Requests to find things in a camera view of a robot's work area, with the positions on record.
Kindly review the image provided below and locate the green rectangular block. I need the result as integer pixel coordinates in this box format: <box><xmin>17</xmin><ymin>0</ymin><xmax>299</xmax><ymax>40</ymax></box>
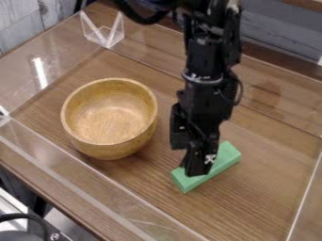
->
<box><xmin>169</xmin><ymin>141</ymin><xmax>242</xmax><ymax>193</ymax></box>

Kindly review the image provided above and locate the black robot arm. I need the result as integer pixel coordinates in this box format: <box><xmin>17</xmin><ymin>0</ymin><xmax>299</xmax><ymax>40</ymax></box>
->
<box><xmin>113</xmin><ymin>0</ymin><xmax>243</xmax><ymax>177</ymax></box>

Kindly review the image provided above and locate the clear acrylic tray wall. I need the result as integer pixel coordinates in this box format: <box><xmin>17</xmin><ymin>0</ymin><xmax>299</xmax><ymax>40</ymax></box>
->
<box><xmin>0</xmin><ymin>113</ymin><xmax>207</xmax><ymax>241</ymax></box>

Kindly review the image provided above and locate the brown wooden bowl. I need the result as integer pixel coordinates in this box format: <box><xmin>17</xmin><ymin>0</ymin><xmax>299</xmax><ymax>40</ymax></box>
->
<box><xmin>60</xmin><ymin>77</ymin><xmax>159</xmax><ymax>160</ymax></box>

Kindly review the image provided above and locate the clear acrylic corner bracket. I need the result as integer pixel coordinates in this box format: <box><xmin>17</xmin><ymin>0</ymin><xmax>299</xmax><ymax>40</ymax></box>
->
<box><xmin>79</xmin><ymin>11</ymin><xmax>124</xmax><ymax>49</ymax></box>

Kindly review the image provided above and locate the black metal frame with bolt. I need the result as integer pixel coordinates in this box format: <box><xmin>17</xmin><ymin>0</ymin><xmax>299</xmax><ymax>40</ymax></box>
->
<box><xmin>28</xmin><ymin>207</ymin><xmax>80</xmax><ymax>241</ymax></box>

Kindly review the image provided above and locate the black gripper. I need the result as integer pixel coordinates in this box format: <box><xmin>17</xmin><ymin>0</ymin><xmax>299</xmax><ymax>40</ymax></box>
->
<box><xmin>169</xmin><ymin>74</ymin><xmax>242</xmax><ymax>177</ymax></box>

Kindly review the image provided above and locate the black cable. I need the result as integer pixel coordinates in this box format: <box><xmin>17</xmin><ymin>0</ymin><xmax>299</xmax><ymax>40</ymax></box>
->
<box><xmin>0</xmin><ymin>213</ymin><xmax>51</xmax><ymax>241</ymax></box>

